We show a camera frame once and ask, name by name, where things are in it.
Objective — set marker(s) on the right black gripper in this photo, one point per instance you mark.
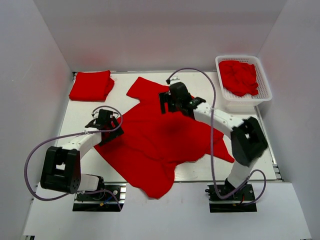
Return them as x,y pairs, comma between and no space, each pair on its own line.
165,97

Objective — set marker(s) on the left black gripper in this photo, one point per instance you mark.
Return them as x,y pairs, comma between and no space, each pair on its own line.
118,131

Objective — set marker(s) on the red t shirt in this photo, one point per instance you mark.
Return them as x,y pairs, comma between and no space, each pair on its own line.
92,86
153,144

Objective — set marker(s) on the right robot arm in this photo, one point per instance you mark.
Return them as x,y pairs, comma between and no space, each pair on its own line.
248,142

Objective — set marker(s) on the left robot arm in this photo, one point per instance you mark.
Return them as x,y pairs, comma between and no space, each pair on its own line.
62,164

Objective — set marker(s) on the red shirts pile in basket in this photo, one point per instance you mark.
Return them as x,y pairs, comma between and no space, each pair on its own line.
239,78

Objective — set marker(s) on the folded red t shirt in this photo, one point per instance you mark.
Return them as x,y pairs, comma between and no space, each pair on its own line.
92,86

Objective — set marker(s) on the white plastic basket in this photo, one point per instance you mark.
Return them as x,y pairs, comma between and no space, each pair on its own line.
244,104

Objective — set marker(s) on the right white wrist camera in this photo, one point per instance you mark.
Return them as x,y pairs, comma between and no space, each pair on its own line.
172,80

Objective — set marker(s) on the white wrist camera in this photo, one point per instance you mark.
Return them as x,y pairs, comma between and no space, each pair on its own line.
172,80
95,114

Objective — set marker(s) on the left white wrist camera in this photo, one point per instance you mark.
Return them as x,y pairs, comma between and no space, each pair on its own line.
95,114

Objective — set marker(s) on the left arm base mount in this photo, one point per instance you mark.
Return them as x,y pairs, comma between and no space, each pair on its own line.
102,201

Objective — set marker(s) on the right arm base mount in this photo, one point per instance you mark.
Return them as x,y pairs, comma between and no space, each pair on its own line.
237,203

